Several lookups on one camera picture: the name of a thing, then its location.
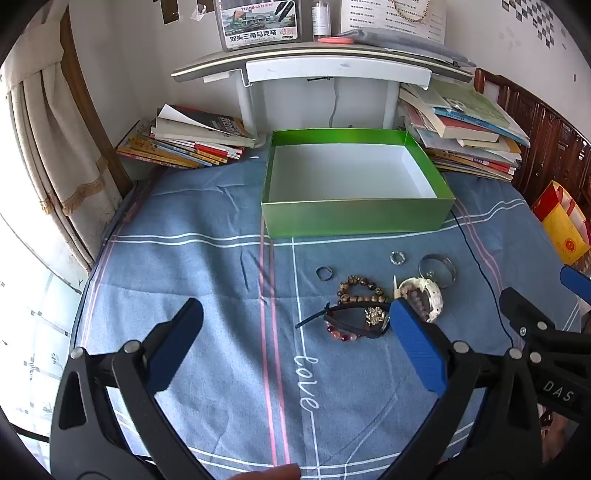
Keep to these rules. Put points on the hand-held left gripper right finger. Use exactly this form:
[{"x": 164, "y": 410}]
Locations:
[{"x": 418, "y": 346}]

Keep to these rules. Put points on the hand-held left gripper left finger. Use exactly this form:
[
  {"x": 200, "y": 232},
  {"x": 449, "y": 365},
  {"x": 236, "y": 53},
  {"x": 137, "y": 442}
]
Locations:
[{"x": 175, "y": 350}]

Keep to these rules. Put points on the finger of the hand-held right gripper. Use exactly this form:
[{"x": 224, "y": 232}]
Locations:
[
  {"x": 524, "y": 314},
  {"x": 577, "y": 284}
]

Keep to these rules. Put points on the black wristwatch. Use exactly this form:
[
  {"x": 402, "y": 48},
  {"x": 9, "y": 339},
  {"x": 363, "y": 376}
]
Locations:
[{"x": 341, "y": 309}]

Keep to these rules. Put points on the green cardboard box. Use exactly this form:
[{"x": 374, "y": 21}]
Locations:
[{"x": 346, "y": 175}]

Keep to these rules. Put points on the person's left hand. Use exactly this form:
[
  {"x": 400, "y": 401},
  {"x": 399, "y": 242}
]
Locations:
[{"x": 272, "y": 473}]

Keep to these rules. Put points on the gold charm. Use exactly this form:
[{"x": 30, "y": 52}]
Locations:
[{"x": 375, "y": 316}]

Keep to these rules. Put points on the red yellow paper bag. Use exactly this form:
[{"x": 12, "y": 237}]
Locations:
[{"x": 563, "y": 221}]

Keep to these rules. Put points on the white tooth pendant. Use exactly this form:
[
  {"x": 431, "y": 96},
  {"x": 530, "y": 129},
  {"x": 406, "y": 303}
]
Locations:
[{"x": 395, "y": 286}]

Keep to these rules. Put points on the silver bangle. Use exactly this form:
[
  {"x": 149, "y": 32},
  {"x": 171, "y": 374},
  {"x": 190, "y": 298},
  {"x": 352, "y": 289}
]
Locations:
[{"x": 451, "y": 272}]

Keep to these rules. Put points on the wooden chair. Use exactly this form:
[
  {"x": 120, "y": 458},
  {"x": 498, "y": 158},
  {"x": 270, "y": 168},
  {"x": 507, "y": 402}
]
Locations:
[{"x": 545, "y": 134}]

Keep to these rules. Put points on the tall stack of books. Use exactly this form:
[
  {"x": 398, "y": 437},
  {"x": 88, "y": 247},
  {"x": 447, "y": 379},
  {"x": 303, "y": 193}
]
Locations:
[{"x": 466, "y": 129}]

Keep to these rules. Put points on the stack of thin colourful books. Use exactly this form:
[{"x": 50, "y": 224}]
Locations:
[{"x": 184, "y": 143}]

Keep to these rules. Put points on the beige curtain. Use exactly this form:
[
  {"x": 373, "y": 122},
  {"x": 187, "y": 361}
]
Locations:
[{"x": 55, "y": 138}]

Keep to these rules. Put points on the grey folder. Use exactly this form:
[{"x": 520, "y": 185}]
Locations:
[{"x": 406, "y": 44}]

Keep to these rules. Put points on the grey white desk shelf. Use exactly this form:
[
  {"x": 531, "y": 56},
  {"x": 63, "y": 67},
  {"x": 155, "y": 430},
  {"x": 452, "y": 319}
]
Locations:
[{"x": 323, "y": 62}]

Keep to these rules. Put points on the white printed paper sheet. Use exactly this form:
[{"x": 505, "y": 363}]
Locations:
[{"x": 392, "y": 21}]

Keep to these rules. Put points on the marker pen box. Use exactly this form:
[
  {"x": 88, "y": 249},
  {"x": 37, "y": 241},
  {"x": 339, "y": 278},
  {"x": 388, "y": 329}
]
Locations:
[{"x": 258, "y": 25}]

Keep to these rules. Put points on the brown wooden window frame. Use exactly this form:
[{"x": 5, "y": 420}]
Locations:
[{"x": 92, "y": 106}]

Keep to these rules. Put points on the checkered wall sticker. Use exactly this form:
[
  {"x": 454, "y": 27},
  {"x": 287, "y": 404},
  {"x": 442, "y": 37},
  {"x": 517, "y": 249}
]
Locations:
[{"x": 540, "y": 21}]

